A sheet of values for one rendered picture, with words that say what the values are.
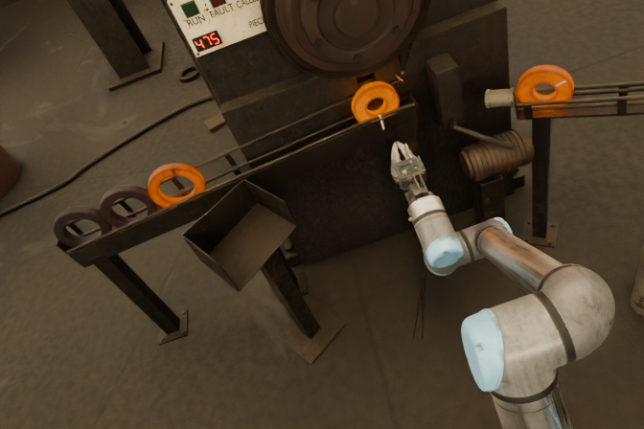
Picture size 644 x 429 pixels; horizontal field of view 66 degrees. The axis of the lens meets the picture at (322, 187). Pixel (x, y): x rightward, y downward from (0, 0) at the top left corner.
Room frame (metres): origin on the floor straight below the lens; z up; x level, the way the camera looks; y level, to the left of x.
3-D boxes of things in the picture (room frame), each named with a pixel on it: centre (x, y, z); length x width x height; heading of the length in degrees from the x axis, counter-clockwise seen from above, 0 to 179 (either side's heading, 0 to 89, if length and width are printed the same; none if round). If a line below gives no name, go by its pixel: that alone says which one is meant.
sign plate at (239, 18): (1.45, 0.06, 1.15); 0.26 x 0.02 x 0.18; 85
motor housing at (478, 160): (1.15, -0.58, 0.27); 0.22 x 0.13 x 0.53; 85
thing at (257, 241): (1.10, 0.28, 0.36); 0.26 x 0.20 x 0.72; 120
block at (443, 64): (1.31, -0.50, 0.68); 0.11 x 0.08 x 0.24; 175
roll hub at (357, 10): (1.21, -0.26, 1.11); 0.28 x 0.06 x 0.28; 85
